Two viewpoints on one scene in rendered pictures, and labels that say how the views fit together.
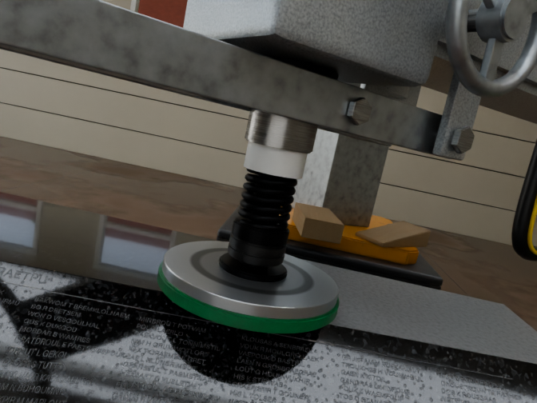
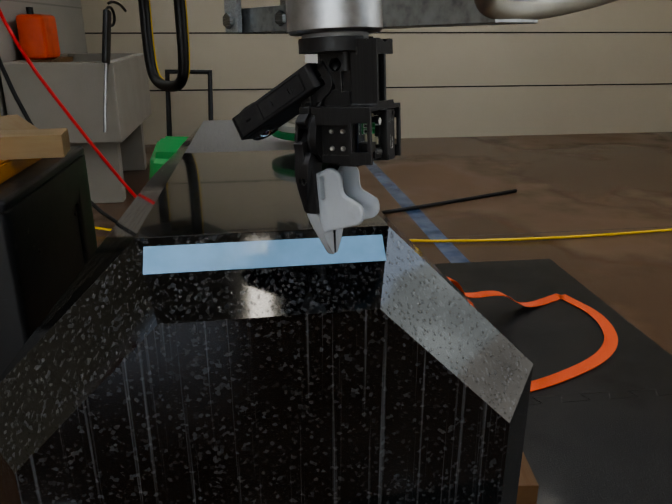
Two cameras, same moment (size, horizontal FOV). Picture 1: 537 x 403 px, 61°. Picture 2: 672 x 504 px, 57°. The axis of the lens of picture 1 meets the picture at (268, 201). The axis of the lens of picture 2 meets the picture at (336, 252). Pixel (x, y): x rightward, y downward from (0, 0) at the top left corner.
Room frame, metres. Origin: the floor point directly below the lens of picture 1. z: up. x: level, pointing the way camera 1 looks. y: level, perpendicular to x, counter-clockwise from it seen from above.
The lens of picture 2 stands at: (0.72, 1.35, 1.05)
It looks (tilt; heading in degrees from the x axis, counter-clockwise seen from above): 20 degrees down; 261
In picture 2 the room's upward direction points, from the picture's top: straight up
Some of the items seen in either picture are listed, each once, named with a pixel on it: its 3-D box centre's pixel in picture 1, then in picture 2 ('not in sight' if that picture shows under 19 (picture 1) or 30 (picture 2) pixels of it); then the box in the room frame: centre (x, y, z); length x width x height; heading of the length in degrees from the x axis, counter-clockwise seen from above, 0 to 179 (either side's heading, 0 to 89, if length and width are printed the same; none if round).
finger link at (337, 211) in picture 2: not in sight; (338, 213); (0.63, 0.76, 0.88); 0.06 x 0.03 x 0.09; 143
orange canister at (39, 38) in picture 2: not in sight; (41, 35); (1.89, -3.05, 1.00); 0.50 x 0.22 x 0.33; 89
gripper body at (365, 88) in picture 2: not in sight; (345, 103); (0.62, 0.74, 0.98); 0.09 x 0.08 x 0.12; 143
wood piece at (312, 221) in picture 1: (316, 221); (18, 144); (1.20, -0.14, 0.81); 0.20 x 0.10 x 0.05; 6
